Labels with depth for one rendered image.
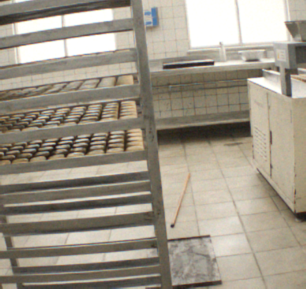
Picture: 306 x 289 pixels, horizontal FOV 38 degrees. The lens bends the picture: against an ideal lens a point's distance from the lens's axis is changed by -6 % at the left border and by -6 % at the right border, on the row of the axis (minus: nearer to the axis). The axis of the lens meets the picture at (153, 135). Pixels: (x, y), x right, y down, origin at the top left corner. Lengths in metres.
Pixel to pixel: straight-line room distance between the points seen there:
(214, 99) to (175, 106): 0.51
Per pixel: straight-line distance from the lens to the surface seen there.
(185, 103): 6.11
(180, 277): 2.54
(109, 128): 1.28
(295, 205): 3.07
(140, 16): 1.23
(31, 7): 1.29
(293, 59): 2.87
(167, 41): 6.04
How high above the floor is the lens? 1.28
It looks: 12 degrees down
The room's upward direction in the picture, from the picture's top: 6 degrees counter-clockwise
